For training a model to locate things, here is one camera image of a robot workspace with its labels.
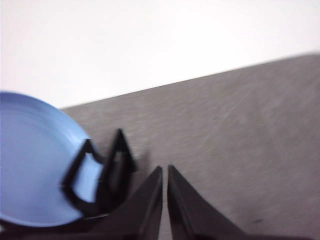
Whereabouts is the blue plate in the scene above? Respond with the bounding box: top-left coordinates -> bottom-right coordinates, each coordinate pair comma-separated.
0,91 -> 103,222

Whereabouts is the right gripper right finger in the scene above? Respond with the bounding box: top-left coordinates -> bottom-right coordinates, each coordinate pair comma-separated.
166,164 -> 313,240

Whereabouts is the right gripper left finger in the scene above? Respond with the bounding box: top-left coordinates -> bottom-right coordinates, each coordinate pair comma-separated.
24,165 -> 164,240

